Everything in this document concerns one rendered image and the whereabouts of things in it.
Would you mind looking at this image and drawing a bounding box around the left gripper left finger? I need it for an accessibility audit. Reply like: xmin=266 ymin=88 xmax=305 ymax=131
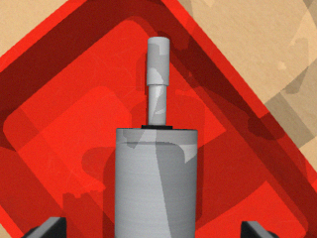
xmin=21 ymin=216 xmax=66 ymax=238

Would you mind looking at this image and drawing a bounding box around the grey rotor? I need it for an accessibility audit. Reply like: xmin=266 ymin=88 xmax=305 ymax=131
xmin=114 ymin=37 xmax=198 ymax=238

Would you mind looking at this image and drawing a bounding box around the red tray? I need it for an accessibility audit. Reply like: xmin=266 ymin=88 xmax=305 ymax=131
xmin=0 ymin=0 xmax=317 ymax=238

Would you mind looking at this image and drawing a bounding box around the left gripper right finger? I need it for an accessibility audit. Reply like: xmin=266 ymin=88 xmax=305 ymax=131
xmin=240 ymin=221 xmax=279 ymax=238

